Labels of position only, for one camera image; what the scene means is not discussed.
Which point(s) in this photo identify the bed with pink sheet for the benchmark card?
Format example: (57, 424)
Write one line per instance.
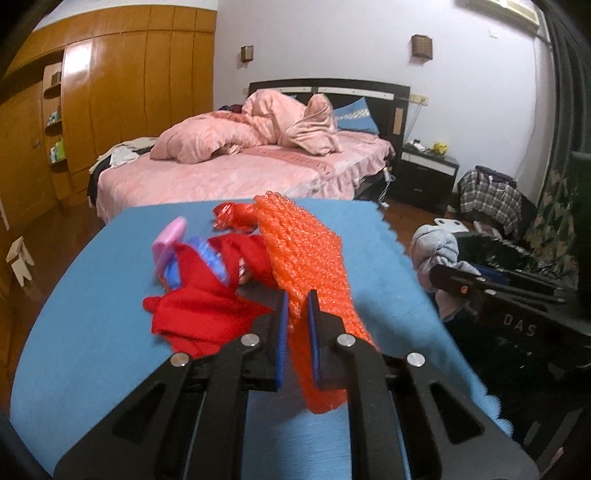
(231, 175)

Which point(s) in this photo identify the yellow toy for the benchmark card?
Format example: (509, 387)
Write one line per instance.
(440, 147)

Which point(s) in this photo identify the white bathroom scale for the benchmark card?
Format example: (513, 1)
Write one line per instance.
(450, 224)

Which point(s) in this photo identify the patterned cloth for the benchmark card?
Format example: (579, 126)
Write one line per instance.
(554, 207)

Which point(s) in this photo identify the green box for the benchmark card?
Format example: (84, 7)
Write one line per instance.
(57, 151)

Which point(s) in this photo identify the pink duvet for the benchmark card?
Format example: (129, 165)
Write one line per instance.
(203, 134)

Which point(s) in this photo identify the large wall lamp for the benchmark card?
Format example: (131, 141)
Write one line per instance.
(421, 46)

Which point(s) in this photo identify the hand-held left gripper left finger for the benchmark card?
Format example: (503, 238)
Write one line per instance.
(280, 341)

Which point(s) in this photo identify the black nightstand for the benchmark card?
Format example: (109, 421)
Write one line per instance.
(425, 180)

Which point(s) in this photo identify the air conditioner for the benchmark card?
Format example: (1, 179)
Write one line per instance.
(517, 11)

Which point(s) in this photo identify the blue pillow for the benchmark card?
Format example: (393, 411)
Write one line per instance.
(355, 115)

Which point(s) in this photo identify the red cloth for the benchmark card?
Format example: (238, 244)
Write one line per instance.
(198, 295)

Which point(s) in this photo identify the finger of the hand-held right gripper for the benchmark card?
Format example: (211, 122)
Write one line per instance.
(496, 277)
(461, 281)

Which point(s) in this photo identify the red wrapper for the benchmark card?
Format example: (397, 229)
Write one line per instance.
(238, 214)

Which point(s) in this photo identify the wooden wardrobe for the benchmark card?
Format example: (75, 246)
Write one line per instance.
(138, 92)

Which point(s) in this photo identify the black headboard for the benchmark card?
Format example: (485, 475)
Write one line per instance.
(383, 99)

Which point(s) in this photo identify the beige wall socket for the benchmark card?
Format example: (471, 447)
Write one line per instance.
(419, 98)

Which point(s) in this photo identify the small wooden stool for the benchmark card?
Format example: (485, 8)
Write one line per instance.
(18, 258)

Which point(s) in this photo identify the pink pillow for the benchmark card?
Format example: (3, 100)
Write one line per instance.
(314, 124)

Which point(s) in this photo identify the plaid bag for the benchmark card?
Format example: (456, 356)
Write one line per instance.
(489, 198)

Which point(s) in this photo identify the grey cloth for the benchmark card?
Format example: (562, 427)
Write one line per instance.
(434, 249)

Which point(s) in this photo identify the blue plastic comb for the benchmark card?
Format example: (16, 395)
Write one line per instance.
(210, 251)

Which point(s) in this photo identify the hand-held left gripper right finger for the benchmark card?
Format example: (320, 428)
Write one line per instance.
(314, 341)

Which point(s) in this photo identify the pink plastic piece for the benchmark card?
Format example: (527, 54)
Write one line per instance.
(168, 235)

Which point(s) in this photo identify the small wall lamp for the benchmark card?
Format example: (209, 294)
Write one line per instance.
(247, 53)

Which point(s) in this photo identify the white item on nightstand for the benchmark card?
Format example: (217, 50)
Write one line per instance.
(416, 146)

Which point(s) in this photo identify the pile of clothes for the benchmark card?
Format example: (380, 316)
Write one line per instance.
(122, 154)

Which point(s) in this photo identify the orange bubble wrap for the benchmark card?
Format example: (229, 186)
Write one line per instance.
(300, 249)

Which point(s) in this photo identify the blue mat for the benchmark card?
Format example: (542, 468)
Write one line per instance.
(92, 346)

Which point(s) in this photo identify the small printed booklet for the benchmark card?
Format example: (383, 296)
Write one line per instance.
(482, 228)

